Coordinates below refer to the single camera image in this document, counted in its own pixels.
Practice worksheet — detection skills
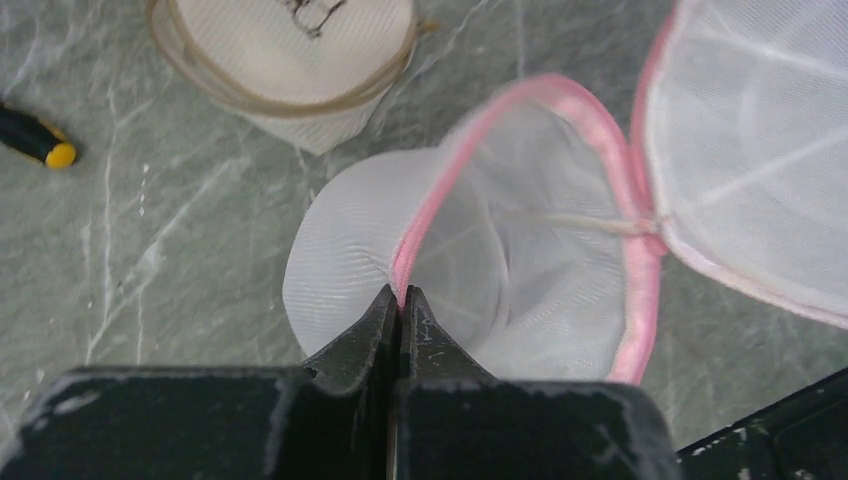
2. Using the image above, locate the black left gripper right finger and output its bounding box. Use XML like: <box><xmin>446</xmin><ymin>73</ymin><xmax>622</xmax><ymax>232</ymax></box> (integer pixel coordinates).
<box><xmin>396</xmin><ymin>287</ymin><xmax>683</xmax><ymax>479</ymax></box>

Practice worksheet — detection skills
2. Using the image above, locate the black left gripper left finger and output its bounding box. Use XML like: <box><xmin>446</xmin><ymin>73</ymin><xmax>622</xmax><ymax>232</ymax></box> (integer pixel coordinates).
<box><xmin>1</xmin><ymin>288</ymin><xmax>398</xmax><ymax>479</ymax></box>

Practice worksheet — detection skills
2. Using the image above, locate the white mesh bag red zipper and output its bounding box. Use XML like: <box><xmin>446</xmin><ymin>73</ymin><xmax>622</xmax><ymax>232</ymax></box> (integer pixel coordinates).
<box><xmin>282</xmin><ymin>1</ymin><xmax>847</xmax><ymax>383</ymax></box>

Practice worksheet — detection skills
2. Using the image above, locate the beige mesh laundry bag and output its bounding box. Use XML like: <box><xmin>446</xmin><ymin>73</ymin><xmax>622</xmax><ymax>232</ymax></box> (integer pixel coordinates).
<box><xmin>147</xmin><ymin>0</ymin><xmax>420</xmax><ymax>155</ymax></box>

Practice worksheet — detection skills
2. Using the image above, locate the small yellow black screwdriver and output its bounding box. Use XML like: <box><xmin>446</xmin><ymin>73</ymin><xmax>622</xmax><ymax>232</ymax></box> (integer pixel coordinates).
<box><xmin>1</xmin><ymin>102</ymin><xmax>78</xmax><ymax>170</ymax></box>

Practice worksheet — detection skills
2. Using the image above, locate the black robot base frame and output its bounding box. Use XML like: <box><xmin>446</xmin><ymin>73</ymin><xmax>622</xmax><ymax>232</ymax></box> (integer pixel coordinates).
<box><xmin>678</xmin><ymin>369</ymin><xmax>847</xmax><ymax>480</ymax></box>

